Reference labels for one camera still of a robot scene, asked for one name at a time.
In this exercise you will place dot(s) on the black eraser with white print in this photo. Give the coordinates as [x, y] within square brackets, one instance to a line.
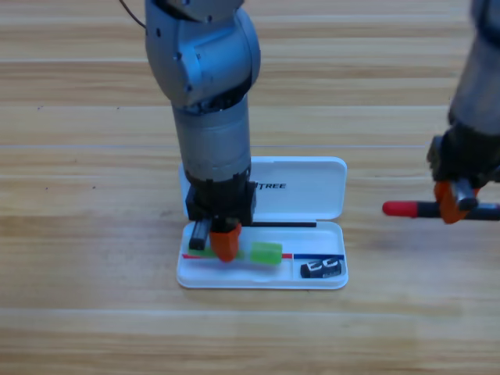
[320, 269]

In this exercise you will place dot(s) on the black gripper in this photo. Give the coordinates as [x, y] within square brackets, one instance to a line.
[222, 199]
[465, 160]

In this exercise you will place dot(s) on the red and black marker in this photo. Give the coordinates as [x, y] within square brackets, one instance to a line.
[402, 209]

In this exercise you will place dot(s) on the green translucent highlighter pen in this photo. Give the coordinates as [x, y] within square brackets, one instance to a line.
[265, 254]

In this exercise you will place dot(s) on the white plastic pencil case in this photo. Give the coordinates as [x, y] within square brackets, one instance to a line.
[304, 187]

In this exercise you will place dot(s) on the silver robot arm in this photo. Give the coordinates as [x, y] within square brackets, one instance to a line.
[480, 90]
[211, 136]

